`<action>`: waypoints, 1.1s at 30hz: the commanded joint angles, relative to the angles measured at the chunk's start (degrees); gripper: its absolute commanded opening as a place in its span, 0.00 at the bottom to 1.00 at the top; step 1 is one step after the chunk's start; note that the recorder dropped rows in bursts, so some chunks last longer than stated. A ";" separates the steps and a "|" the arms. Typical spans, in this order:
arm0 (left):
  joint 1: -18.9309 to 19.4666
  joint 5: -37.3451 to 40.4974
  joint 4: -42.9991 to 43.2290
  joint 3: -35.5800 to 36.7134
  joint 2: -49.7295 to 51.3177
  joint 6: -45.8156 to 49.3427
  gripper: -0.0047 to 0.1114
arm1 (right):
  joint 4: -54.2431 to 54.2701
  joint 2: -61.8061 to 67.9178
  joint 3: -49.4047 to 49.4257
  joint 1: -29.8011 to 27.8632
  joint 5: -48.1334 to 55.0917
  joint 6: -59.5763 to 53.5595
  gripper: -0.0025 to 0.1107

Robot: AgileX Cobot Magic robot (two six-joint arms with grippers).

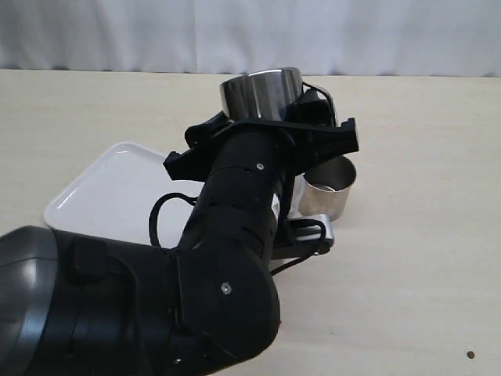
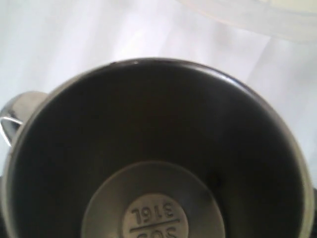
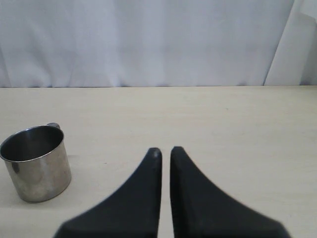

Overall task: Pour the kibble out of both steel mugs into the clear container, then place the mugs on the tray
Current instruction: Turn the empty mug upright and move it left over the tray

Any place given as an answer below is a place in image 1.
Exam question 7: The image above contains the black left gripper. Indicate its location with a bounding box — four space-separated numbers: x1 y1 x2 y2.
163 88 359 183

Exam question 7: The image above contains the steel mug with kibble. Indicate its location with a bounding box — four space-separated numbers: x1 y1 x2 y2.
218 67 337 128
299 156 357 221

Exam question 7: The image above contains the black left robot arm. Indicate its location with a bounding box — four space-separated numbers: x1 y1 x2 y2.
1 89 359 375

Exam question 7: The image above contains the white plastic tray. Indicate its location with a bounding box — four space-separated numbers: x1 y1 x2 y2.
43 143 203 244

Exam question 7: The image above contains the white backdrop curtain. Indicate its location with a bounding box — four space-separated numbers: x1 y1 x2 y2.
1 1 500 77

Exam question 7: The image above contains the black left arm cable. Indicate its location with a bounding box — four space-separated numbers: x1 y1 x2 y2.
146 191 200 250

